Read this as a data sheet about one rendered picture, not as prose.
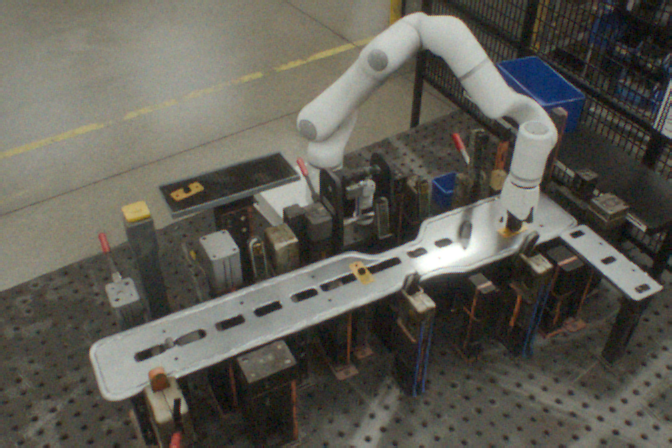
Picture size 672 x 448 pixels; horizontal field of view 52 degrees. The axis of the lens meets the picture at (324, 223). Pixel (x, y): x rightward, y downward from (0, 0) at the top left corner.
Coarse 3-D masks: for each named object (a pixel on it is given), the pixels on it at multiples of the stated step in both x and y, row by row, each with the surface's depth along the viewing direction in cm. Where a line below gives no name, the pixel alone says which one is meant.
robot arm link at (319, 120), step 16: (384, 32) 180; (400, 32) 179; (368, 48) 178; (384, 48) 176; (400, 48) 177; (416, 48) 183; (352, 64) 197; (368, 64) 180; (384, 64) 177; (400, 64) 180; (352, 80) 195; (368, 80) 191; (384, 80) 185; (320, 96) 205; (336, 96) 201; (352, 96) 198; (368, 96) 199; (304, 112) 207; (320, 112) 205; (336, 112) 203; (352, 112) 204; (304, 128) 209; (320, 128) 206; (336, 128) 212
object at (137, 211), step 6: (132, 204) 180; (138, 204) 180; (144, 204) 180; (126, 210) 178; (132, 210) 178; (138, 210) 178; (144, 210) 178; (126, 216) 176; (132, 216) 176; (138, 216) 176; (144, 216) 177; (150, 216) 178
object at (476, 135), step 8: (480, 128) 198; (472, 136) 197; (480, 136) 195; (488, 136) 195; (472, 144) 198; (480, 144) 199; (472, 152) 199; (480, 152) 200; (472, 160) 200; (480, 160) 202; (472, 168) 201; (480, 168) 203; (472, 176) 203; (480, 176) 204; (472, 184) 204
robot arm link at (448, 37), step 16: (416, 16) 183; (448, 16) 171; (416, 32) 182; (432, 32) 172; (448, 32) 169; (464, 32) 170; (432, 48) 174; (448, 48) 171; (464, 48) 169; (480, 48) 171; (448, 64) 174; (464, 64) 171
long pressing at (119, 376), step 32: (448, 224) 198; (480, 224) 198; (544, 224) 198; (576, 224) 199; (352, 256) 188; (384, 256) 188; (448, 256) 188; (480, 256) 188; (256, 288) 179; (288, 288) 179; (320, 288) 179; (352, 288) 179; (384, 288) 179; (160, 320) 170; (192, 320) 171; (256, 320) 171; (288, 320) 171; (320, 320) 171; (96, 352) 163; (128, 352) 163; (192, 352) 163; (224, 352) 163; (128, 384) 156
